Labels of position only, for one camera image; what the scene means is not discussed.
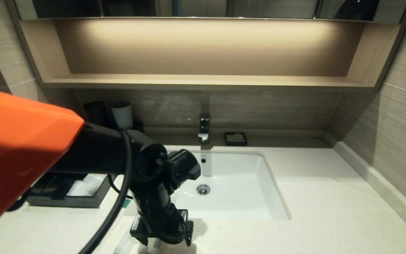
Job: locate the chrome sink drain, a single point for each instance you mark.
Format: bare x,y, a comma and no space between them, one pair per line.
203,189

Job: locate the mirror cabinet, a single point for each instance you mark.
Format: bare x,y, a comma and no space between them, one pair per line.
259,8

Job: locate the orange and black left arm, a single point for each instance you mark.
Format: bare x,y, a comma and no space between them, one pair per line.
19,141

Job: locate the white cup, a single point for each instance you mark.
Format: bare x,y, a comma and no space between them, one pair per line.
122,116

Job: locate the white sink basin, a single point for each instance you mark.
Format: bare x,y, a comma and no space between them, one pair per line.
245,190

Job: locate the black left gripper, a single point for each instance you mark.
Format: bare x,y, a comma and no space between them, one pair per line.
160,225

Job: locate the green-label toothbrush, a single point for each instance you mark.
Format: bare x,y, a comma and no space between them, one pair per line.
127,204

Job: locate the chrome faucet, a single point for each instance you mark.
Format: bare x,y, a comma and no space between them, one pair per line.
204,128

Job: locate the short clear toothbrush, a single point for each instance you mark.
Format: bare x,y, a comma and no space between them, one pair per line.
157,244

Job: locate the black soap dish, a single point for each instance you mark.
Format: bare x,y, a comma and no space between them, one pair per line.
227,143

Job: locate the black cup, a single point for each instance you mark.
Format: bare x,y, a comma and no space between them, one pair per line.
96,113

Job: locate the white sachet with round pad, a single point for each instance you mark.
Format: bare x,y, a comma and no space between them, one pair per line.
95,178

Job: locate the light wooden wall shelf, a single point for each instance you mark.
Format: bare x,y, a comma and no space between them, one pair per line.
203,82

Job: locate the white flat sachet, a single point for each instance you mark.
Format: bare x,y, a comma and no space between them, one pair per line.
81,189

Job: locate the long clear wrapped toothbrush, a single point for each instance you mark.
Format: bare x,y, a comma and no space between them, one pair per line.
123,245

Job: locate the beige soap bar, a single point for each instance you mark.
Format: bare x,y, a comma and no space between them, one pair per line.
237,136

